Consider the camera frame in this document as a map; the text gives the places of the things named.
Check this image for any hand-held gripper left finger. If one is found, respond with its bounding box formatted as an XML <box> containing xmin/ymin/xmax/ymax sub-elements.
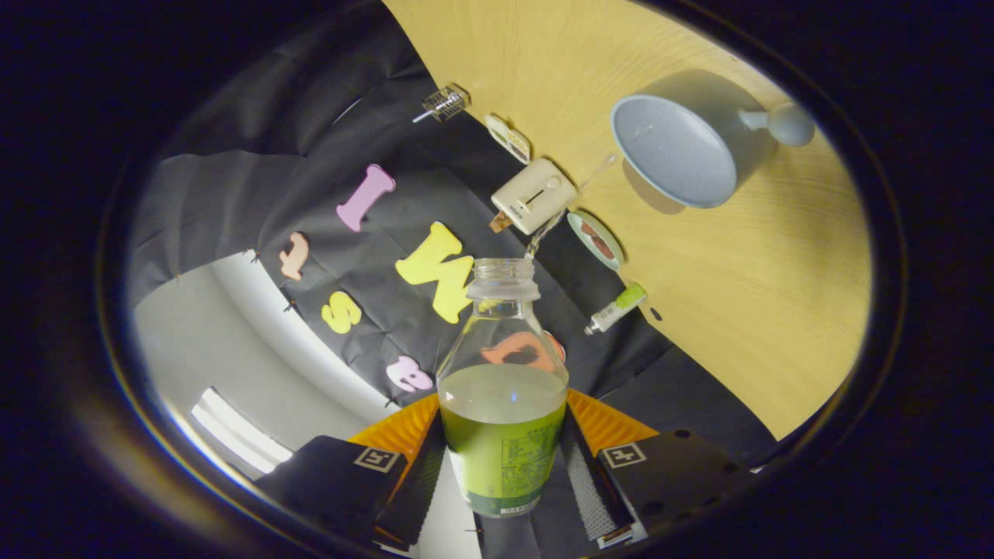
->
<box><xmin>256</xmin><ymin>392</ymin><xmax>447</xmax><ymax>554</ymax></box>

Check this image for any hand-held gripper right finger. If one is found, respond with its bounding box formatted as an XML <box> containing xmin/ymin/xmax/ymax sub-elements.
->
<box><xmin>561</xmin><ymin>388</ymin><xmax>754</xmax><ymax>550</ymax></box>

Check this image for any green label juice bottle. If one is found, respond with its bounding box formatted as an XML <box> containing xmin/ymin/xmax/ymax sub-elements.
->
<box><xmin>436</xmin><ymin>258</ymin><xmax>569</xmax><ymax>519</ymax></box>

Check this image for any light blue cup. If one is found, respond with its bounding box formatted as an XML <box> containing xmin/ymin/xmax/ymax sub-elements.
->
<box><xmin>610</xmin><ymin>68</ymin><xmax>816</xmax><ymax>209</ymax></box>

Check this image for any white green label bottle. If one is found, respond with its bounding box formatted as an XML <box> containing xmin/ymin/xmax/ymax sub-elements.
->
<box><xmin>584</xmin><ymin>282</ymin><xmax>648</xmax><ymax>336</ymax></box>

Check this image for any ceiling light panel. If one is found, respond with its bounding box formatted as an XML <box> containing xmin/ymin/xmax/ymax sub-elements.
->
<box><xmin>190</xmin><ymin>387</ymin><xmax>294</xmax><ymax>474</ymax></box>

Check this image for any wooden table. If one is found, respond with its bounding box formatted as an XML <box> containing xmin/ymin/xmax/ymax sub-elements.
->
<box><xmin>382</xmin><ymin>0</ymin><xmax>872</xmax><ymax>441</ymax></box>

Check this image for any pale green plate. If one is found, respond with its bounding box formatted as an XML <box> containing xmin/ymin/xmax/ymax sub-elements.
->
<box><xmin>567</xmin><ymin>210</ymin><xmax>625</xmax><ymax>272</ymax></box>

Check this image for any white toaster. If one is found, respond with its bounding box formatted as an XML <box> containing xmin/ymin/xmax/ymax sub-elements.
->
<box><xmin>490</xmin><ymin>158</ymin><xmax>577</xmax><ymax>236</ymax></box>

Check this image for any white divided food tray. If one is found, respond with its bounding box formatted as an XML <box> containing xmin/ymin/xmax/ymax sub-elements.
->
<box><xmin>485</xmin><ymin>115</ymin><xmax>532</xmax><ymax>165</ymax></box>

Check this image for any clear glass holder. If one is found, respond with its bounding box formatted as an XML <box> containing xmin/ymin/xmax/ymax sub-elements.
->
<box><xmin>423</xmin><ymin>84</ymin><xmax>471</xmax><ymax>123</ymax></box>

